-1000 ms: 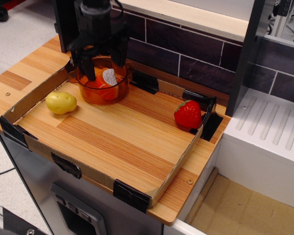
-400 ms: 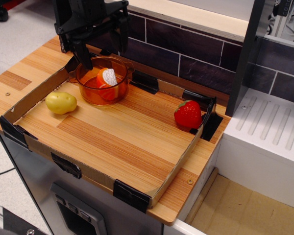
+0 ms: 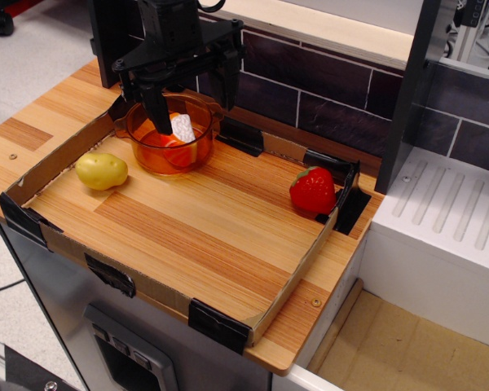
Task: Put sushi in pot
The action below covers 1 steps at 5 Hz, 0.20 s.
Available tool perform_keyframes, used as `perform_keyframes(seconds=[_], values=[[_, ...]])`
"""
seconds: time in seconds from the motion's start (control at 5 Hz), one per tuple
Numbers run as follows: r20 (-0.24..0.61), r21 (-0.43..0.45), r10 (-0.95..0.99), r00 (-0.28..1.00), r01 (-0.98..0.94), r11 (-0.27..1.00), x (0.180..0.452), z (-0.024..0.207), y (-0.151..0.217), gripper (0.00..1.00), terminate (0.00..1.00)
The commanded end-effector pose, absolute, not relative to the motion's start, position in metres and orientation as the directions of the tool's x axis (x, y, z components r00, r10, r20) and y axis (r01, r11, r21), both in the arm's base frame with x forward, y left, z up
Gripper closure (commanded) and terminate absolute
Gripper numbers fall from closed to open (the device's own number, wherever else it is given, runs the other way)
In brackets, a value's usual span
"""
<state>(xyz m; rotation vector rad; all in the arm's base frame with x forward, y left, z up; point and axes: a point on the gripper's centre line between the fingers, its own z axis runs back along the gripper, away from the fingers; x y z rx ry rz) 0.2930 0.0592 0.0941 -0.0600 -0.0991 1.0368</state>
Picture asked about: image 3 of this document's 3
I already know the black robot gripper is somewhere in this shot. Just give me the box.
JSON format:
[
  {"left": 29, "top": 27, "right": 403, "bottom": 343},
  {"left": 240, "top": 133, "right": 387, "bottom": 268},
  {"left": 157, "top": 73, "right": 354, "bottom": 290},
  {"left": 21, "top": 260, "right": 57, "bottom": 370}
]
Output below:
[{"left": 112, "top": 1, "right": 245, "bottom": 135}]

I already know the salmon nigiri sushi toy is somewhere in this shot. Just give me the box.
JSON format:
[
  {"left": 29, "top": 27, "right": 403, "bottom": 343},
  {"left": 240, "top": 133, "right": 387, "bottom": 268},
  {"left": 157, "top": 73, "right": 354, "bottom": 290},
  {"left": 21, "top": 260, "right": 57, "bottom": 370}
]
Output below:
[{"left": 160, "top": 112, "right": 197, "bottom": 168}]

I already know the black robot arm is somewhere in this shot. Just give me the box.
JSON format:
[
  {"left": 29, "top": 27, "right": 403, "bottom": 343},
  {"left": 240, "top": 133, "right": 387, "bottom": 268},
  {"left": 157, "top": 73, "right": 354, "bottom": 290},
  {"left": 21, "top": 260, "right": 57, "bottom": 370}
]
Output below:
[{"left": 112, "top": 1, "right": 245, "bottom": 135}]

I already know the orange transparent plastic pot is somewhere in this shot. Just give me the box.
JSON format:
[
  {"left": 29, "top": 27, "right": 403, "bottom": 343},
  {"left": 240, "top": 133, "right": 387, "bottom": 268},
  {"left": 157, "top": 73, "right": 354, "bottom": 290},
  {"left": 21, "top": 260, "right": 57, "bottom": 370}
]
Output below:
[{"left": 114, "top": 94, "right": 224, "bottom": 175}]

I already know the cardboard fence with black tape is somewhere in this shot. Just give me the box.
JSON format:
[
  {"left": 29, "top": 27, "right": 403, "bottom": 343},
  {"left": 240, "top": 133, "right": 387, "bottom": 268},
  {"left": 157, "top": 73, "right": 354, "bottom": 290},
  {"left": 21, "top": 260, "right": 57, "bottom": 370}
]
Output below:
[{"left": 0, "top": 99, "right": 374, "bottom": 356}]

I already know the yellow toy potato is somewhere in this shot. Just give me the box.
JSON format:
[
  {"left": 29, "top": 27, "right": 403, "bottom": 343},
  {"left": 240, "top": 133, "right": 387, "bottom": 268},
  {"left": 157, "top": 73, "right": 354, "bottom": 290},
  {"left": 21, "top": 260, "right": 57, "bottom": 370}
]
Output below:
[{"left": 75, "top": 152, "right": 128, "bottom": 191}]

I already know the red toy strawberry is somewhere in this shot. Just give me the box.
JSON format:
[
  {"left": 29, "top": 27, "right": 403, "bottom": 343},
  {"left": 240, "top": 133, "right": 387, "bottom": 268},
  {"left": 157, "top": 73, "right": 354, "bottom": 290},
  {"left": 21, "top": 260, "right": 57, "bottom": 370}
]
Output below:
[{"left": 289, "top": 166, "right": 337, "bottom": 214}]

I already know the black caster wheel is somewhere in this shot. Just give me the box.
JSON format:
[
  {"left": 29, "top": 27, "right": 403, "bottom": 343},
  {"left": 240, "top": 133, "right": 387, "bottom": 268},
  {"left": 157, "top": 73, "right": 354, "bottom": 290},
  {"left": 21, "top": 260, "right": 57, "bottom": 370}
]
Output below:
[{"left": 0, "top": 10, "right": 14, "bottom": 37}]

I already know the grey toy oven front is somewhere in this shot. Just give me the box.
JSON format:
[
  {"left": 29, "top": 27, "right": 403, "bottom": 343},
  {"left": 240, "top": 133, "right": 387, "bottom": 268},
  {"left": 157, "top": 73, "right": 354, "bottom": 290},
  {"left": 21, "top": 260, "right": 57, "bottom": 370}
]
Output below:
[{"left": 0, "top": 222, "right": 272, "bottom": 390}]

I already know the white toy sink drainboard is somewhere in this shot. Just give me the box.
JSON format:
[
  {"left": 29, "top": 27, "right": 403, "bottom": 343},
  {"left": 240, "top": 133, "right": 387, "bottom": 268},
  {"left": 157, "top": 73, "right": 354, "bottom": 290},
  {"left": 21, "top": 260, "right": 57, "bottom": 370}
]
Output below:
[{"left": 359, "top": 148, "right": 489, "bottom": 345}]

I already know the dark grey vertical post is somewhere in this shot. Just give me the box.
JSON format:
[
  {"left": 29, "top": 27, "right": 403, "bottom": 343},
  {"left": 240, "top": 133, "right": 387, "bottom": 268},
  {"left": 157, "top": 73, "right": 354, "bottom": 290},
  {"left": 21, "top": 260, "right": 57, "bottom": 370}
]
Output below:
[{"left": 375, "top": 0, "right": 456, "bottom": 194}]

